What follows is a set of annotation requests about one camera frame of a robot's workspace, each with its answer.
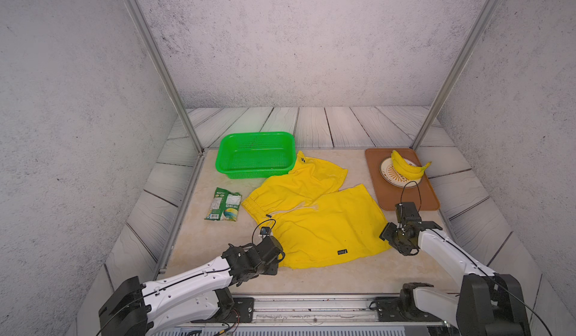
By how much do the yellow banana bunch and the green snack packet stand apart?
0.76 meters

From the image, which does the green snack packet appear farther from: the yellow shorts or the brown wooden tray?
the brown wooden tray

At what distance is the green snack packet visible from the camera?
37.6 inches

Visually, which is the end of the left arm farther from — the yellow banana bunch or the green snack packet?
the yellow banana bunch

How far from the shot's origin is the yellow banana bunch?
1068 millimetres

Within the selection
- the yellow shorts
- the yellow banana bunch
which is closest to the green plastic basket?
the yellow shorts

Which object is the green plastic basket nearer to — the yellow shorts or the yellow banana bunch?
the yellow shorts

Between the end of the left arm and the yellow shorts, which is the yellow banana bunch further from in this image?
the end of the left arm

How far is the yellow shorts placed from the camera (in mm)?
866

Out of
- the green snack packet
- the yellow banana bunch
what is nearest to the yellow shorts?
the green snack packet

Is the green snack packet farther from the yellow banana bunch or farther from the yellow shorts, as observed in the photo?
the yellow banana bunch

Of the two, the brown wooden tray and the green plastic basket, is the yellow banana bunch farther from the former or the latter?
the green plastic basket

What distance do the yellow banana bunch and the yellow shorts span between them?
20 centimetres

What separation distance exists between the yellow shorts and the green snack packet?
0.04m

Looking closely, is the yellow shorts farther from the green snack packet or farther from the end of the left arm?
the end of the left arm
